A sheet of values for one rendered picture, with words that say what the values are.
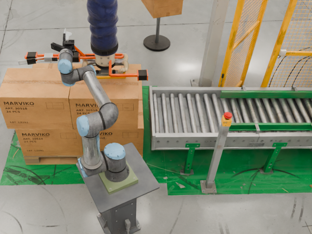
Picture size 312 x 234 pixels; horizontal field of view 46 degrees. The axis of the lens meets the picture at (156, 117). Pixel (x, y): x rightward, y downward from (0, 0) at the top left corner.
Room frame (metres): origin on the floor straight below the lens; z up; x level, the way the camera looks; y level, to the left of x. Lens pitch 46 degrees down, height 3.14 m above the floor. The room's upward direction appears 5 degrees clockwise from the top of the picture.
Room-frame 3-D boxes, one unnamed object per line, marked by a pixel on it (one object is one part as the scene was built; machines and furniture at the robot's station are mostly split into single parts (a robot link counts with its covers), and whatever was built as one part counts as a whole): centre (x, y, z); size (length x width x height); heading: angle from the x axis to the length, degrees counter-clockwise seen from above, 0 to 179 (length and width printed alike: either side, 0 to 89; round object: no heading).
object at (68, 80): (1.98, 0.63, 1.46); 0.12 x 0.09 x 0.12; 117
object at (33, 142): (2.81, 0.76, 0.34); 1.20 x 1.00 x 0.40; 96
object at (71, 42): (2.15, 0.66, 1.58); 0.12 x 0.09 x 0.08; 8
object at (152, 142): (2.59, 0.05, 0.47); 0.70 x 0.03 x 0.15; 6
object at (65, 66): (1.98, 0.64, 1.57); 0.12 x 0.09 x 0.10; 8
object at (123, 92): (2.53, 0.48, 0.74); 0.60 x 0.40 x 0.40; 96
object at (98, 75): (2.44, 0.46, 1.14); 0.34 x 0.10 x 0.05; 98
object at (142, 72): (2.32, 0.13, 1.24); 0.09 x 0.08 x 0.05; 8
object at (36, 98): (2.47, 1.08, 0.74); 0.60 x 0.40 x 0.40; 96
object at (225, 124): (2.16, -0.58, 0.50); 0.07 x 0.07 x 1.00; 6
